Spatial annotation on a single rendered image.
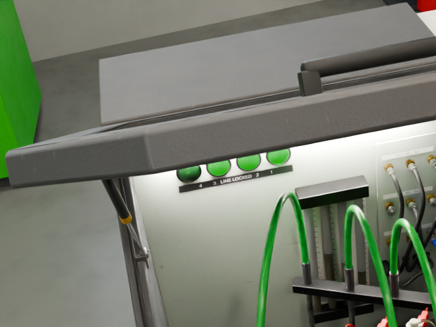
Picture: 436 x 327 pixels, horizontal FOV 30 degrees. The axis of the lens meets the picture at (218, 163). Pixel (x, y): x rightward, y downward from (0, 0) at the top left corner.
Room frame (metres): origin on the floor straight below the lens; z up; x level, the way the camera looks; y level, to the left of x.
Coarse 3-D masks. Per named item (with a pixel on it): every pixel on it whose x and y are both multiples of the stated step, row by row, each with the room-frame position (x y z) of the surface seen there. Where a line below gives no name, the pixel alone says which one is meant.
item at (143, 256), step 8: (104, 184) 1.03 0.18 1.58; (112, 184) 1.04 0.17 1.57; (112, 192) 1.04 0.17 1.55; (112, 200) 1.06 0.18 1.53; (120, 200) 1.06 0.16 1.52; (120, 208) 1.07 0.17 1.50; (120, 216) 1.08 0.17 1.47; (128, 216) 1.09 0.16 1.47; (128, 224) 1.10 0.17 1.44; (136, 240) 1.13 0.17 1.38; (144, 248) 1.18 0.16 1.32; (136, 256) 1.16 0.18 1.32; (144, 256) 1.16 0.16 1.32
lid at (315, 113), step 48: (384, 48) 0.59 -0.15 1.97; (432, 48) 0.59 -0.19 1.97; (288, 96) 1.20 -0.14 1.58; (336, 96) 0.54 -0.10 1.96; (384, 96) 0.54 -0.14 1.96; (432, 96) 0.54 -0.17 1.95; (48, 144) 0.63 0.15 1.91; (96, 144) 0.57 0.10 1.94; (144, 144) 0.53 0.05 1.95; (192, 144) 0.53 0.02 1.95; (240, 144) 0.53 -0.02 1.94; (288, 144) 0.52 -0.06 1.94
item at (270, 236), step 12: (288, 192) 1.15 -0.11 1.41; (276, 204) 1.10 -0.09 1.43; (276, 216) 1.07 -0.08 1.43; (300, 216) 1.22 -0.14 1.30; (276, 228) 1.05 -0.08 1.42; (300, 228) 1.23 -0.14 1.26; (300, 240) 1.24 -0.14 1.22; (264, 252) 1.00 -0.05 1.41; (264, 264) 0.98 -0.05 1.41; (264, 276) 0.97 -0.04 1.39; (264, 288) 0.95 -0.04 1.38; (264, 300) 0.94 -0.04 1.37; (264, 312) 0.93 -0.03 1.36; (264, 324) 0.92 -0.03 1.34
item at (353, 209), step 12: (348, 216) 1.17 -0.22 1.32; (360, 216) 1.09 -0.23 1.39; (348, 228) 1.19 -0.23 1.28; (348, 240) 1.20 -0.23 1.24; (372, 240) 1.03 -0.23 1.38; (348, 252) 1.20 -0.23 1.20; (372, 252) 1.01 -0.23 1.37; (348, 264) 1.20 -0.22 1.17; (348, 276) 1.20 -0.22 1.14; (384, 276) 0.97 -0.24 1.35; (348, 288) 1.20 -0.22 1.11; (384, 288) 0.96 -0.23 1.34; (384, 300) 0.94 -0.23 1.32; (396, 324) 0.92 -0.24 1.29
